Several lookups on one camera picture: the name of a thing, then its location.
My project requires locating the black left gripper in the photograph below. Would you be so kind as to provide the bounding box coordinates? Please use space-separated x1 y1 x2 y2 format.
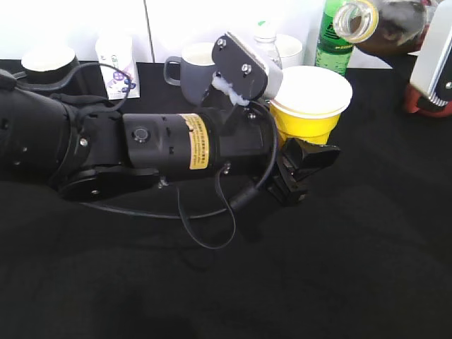
122 32 340 206

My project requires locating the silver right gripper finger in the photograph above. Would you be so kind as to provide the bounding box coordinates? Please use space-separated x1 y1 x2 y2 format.
410 1 451 106

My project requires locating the yellow paper cup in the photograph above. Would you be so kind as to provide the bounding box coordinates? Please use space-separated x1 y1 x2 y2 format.
270 66 353 145

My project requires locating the cola bottle red label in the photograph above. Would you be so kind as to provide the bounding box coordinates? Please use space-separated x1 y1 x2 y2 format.
333 1 439 57

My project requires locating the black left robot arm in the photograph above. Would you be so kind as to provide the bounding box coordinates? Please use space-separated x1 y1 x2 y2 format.
1 32 340 209

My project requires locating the green sprite bottle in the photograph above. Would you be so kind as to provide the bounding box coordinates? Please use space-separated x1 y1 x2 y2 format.
314 0 353 76

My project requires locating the white purple paper cup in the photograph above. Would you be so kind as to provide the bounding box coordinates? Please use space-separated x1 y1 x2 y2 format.
95 33 141 100

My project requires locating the red mug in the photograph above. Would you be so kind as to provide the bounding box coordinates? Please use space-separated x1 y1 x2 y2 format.
403 85 451 118

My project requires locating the white mug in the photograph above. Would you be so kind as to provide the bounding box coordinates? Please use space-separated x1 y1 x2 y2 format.
275 34 304 69

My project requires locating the clear water bottle green label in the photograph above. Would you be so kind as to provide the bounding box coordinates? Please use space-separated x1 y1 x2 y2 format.
253 20 283 69

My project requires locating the grey mug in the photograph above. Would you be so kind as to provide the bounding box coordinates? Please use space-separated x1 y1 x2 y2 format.
163 42 216 105

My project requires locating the black mug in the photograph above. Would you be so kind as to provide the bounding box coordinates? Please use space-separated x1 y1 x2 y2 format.
14 44 80 84

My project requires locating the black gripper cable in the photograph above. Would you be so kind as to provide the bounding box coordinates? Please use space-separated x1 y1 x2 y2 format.
79 102 280 250

